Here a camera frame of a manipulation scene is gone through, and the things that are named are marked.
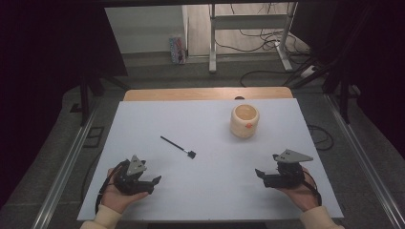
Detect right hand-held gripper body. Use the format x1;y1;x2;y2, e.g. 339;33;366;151
263;149;314;189

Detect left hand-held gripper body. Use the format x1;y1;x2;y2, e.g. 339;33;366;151
113;155;156;196

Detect black makeup brush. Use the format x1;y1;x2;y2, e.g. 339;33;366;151
160;135;198;160

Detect cream ribbed cup orange dot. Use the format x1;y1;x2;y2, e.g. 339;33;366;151
229;103;261;139

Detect person's left hand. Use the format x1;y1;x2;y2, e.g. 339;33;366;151
99;167;150;215

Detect person's right hand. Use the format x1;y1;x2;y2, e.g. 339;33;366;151
276;167;320;214

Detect white table sheet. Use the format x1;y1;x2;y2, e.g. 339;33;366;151
76;97;345;222

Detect wooden table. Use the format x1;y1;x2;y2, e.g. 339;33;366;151
122;86;294;102

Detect black metal stand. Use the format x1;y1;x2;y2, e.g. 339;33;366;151
288;56;362;126
78;73;132;127

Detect white power strip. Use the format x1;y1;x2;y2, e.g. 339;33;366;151
300;64;318;79

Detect colourful printed packet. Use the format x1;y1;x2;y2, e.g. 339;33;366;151
168;34;188;66

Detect white cabinet panel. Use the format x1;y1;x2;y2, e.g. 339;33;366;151
104;4;190;55

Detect black curtain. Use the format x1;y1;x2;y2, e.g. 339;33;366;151
0;0;129;209
289;0;405;160

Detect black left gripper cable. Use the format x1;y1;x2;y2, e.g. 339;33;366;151
94;159;129;215

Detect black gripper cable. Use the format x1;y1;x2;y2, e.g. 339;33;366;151
94;159;129;215
301;169;323;208

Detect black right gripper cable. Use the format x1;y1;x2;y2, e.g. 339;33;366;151
301;169;323;208

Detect coiled black cable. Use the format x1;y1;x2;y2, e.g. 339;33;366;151
306;123;335;152

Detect silver floor rail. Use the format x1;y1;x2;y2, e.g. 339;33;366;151
324;93;405;229
31;103;100;229

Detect black floor cable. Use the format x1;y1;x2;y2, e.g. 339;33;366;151
239;65;309;89

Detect tangled black cables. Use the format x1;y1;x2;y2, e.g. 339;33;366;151
214;2;311;56

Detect white metal desk frame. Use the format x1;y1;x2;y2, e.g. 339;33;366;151
207;2;299;74

